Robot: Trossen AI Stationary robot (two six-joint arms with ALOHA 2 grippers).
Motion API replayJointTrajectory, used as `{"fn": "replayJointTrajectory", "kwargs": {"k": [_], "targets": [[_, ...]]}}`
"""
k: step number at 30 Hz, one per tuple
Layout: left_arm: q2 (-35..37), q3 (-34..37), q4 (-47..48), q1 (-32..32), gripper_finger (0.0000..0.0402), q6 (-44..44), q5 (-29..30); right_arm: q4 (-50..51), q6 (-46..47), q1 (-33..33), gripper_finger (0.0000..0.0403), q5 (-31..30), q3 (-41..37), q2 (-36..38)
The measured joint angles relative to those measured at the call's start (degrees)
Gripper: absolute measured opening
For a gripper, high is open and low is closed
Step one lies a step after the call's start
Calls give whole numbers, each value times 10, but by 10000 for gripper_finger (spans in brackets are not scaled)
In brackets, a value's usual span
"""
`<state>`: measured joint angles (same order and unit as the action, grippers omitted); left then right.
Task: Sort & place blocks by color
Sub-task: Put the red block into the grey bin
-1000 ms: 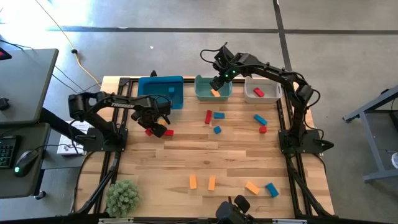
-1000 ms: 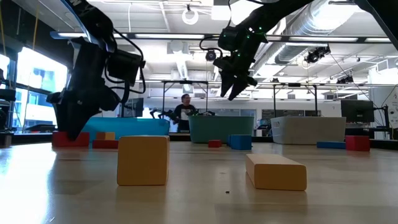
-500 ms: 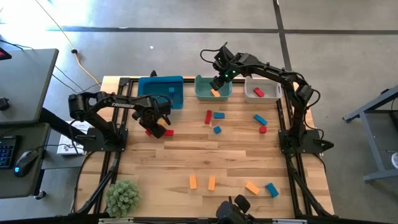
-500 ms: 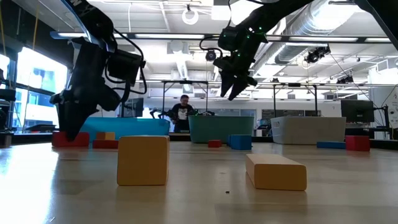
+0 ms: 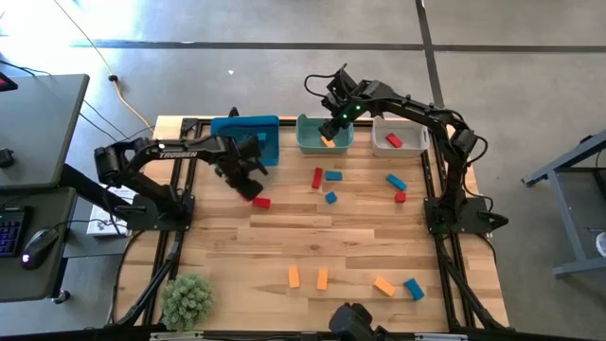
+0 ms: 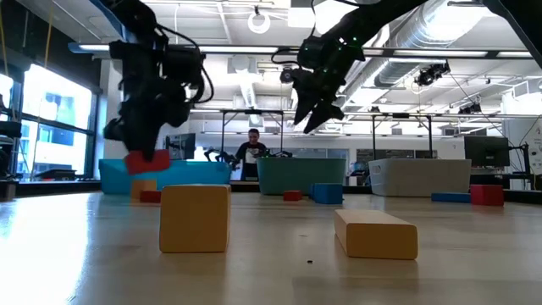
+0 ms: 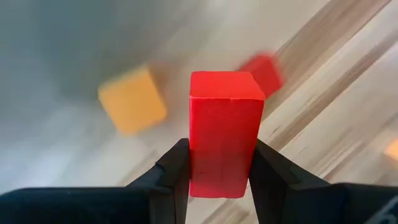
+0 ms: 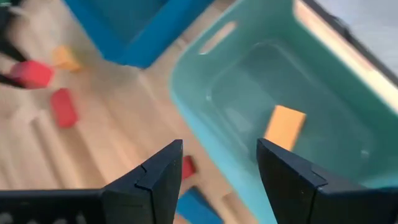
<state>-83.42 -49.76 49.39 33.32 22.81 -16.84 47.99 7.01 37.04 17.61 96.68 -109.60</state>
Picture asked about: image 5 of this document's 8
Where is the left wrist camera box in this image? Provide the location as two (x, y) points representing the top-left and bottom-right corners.
(236, 135), (264, 160)

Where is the white paper manual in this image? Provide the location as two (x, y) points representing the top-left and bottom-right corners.
(86, 183), (136, 237)

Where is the black aluminium table frame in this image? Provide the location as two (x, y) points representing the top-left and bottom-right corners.
(106, 116), (510, 335)

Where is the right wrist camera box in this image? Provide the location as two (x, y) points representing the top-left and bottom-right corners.
(325, 63), (356, 99)

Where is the black backlit keyboard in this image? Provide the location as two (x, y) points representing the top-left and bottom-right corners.
(0, 206), (27, 260)

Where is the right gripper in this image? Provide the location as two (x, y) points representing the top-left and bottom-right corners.
(317, 94), (368, 140)

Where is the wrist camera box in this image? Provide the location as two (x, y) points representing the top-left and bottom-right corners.
(325, 63), (356, 99)
(236, 135), (264, 160)

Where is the green artificial plant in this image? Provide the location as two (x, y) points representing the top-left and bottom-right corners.
(160, 273), (215, 332)

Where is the blue plastic bin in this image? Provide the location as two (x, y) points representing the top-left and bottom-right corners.
(210, 115), (281, 168)

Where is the black computer mouse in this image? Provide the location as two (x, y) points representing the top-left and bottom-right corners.
(20, 227), (61, 271)

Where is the black floor cable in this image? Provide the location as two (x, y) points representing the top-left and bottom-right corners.
(78, 99), (155, 143)

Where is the teal plastic bin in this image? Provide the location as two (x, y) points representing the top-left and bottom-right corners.
(295, 114), (355, 155)

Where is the white plastic bin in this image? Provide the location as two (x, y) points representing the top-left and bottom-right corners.
(371, 116), (431, 158)

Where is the dark grey desk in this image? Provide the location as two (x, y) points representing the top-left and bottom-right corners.
(0, 187), (80, 304)

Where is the grey metal cart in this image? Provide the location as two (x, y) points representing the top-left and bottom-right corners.
(522, 128), (606, 278)

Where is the yellow floor cable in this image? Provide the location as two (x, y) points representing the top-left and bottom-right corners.
(50, 0), (156, 134)

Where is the black boxy device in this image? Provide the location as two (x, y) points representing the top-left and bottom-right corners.
(329, 302), (380, 341)

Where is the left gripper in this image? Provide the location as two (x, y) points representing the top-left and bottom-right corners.
(215, 137), (270, 201)

